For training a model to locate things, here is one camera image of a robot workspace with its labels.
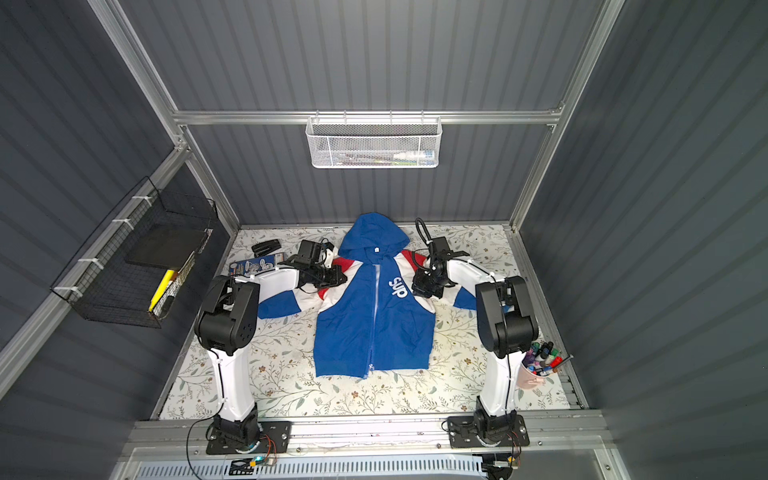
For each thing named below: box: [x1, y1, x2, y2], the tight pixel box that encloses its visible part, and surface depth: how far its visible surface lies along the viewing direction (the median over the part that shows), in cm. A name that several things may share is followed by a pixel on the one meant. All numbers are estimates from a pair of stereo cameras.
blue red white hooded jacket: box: [258, 212, 477, 378], surface depth 96 cm
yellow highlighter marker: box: [148, 269, 175, 312], surface depth 73 cm
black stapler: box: [251, 239, 282, 258], surface depth 114 cm
